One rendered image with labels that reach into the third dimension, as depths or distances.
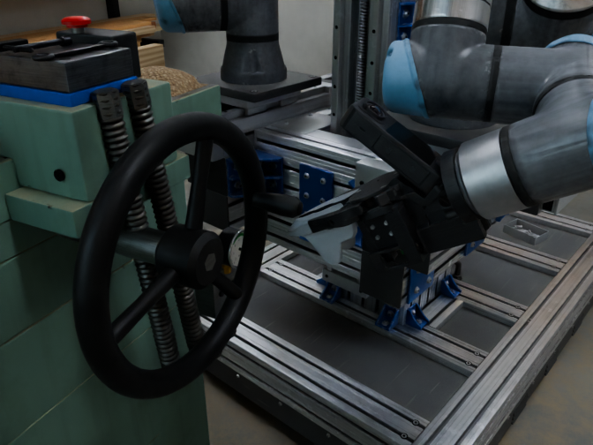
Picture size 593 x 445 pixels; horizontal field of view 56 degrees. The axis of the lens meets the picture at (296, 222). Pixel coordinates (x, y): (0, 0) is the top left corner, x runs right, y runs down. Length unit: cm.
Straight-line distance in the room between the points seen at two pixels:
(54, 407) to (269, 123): 77
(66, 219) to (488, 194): 39
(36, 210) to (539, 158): 46
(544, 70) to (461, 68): 7
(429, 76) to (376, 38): 58
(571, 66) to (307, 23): 358
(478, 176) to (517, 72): 12
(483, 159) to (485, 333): 105
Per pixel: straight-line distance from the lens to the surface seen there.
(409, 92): 58
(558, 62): 58
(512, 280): 177
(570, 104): 51
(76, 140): 55
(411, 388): 132
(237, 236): 88
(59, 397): 78
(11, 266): 66
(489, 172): 50
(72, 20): 65
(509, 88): 57
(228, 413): 155
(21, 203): 62
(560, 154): 49
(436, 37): 58
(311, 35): 408
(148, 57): 100
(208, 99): 87
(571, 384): 178
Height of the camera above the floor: 109
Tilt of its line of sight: 27 degrees down
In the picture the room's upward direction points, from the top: straight up
